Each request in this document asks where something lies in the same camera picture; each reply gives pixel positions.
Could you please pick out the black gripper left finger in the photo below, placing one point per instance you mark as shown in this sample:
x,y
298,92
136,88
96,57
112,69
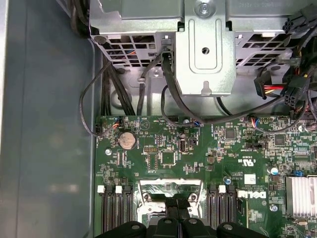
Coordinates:
x,y
172,210

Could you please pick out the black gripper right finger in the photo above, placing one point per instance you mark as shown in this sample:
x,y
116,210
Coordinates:
x,y
183,210

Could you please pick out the metal socket cover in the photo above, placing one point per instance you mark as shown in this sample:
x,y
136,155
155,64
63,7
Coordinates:
x,y
153,182

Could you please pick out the CPU socket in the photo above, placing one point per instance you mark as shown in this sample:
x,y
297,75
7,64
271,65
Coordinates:
x,y
146,207

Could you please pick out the black RAM slot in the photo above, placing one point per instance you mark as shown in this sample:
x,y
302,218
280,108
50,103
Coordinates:
x,y
231,210
110,210
221,210
119,210
212,210
127,210
102,210

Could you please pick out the blue top capacitor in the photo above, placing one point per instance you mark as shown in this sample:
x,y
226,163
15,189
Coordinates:
x,y
228,181
274,171

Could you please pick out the silver USB port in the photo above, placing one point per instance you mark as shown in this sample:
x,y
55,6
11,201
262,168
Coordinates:
x,y
181,145

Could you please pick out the green motherboard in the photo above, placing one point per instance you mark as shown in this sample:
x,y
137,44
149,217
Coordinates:
x,y
210,148

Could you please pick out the white board sticker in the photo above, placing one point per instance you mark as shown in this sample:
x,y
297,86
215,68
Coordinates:
x,y
249,179

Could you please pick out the round coin battery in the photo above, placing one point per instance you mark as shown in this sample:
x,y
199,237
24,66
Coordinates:
x,y
126,140

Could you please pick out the silver board screw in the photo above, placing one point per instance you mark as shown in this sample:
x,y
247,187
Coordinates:
x,y
273,207
108,151

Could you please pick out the silver finned heatsink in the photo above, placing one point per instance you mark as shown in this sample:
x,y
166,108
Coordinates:
x,y
302,196

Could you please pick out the black drive power connector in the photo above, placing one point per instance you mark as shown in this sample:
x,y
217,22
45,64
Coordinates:
x,y
262,85

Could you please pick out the black PC case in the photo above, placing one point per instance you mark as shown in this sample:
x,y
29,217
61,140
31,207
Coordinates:
x,y
44,124

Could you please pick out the black power plug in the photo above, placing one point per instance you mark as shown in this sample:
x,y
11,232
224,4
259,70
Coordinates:
x,y
294,21
294,91

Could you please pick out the metal drive cage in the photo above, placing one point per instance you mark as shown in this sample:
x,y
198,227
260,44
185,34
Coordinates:
x,y
138,15

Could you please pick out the silver metal bracket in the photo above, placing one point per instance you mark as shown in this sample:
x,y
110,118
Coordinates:
x,y
205,62

